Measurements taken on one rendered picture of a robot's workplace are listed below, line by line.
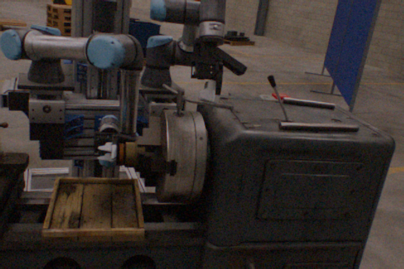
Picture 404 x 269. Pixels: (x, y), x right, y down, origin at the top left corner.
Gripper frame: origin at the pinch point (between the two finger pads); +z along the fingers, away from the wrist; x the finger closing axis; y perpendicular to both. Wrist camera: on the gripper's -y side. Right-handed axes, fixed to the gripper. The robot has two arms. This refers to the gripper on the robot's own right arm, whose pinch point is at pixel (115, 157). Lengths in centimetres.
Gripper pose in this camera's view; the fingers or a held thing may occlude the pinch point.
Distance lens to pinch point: 138.1
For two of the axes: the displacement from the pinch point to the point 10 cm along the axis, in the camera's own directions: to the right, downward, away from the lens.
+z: 1.9, 3.4, -9.2
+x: 1.1, -9.4, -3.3
